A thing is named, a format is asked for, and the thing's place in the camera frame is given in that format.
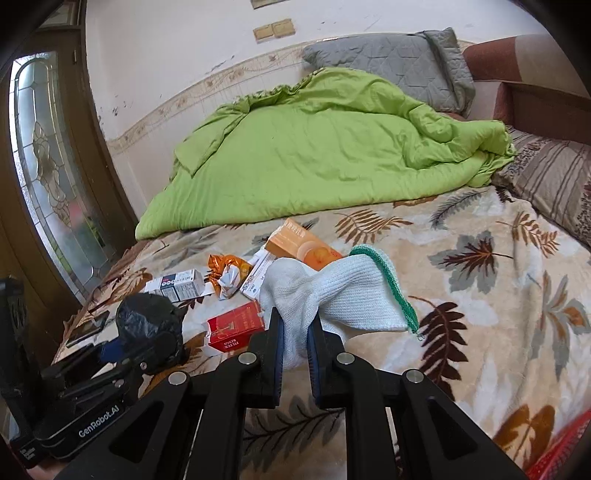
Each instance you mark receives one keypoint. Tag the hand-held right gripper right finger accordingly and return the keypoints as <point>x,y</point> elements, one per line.
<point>313,360</point>

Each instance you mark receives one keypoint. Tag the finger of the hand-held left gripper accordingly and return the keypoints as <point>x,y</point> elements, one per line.
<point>111,351</point>
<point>138,364</point>

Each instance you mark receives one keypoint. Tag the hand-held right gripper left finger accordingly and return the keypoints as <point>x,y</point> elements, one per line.
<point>277,355</point>

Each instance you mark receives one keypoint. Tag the black plastic bag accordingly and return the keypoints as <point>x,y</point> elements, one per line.
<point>147,318</point>

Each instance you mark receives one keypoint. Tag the white knit glove green cuff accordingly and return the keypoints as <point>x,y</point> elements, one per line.
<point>351,295</point>

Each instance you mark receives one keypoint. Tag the white medicine box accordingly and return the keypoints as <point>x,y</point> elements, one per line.
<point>178,285</point>

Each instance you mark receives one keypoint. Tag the orange snack wrapper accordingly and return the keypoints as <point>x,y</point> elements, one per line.
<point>226,272</point>

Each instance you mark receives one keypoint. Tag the black phone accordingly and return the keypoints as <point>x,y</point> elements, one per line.
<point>87,328</point>

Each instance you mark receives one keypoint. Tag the red cigarette box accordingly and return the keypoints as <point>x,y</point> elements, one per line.
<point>233,327</point>

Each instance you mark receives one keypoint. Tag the long white cardboard box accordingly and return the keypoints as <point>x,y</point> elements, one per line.
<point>256,277</point>

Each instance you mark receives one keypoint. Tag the dark upright object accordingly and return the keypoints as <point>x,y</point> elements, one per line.
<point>11,341</point>

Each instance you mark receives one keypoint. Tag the orange cardboard box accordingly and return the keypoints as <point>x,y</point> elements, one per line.
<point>300,244</point>

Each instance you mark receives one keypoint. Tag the leaf print blanket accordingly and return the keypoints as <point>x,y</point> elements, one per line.
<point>485,314</point>

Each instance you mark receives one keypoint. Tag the wooden door with stained glass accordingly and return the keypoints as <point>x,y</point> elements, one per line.
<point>51,161</point>

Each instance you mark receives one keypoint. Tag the green quilt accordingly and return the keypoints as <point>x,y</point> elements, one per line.
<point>314,152</point>

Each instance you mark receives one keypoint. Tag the red woven mat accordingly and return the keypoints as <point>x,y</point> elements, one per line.
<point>563,457</point>

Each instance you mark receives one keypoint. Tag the striped brown pillow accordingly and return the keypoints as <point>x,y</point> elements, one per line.
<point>549,175</point>

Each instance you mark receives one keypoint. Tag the grey quilted pillow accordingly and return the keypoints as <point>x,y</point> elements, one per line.
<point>392,60</point>

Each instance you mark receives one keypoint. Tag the brown headboard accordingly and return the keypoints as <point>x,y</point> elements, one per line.
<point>521,78</point>

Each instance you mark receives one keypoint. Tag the beige wall switch plate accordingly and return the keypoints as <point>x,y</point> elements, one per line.
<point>261,3</point>
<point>263,33</point>
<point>284,26</point>

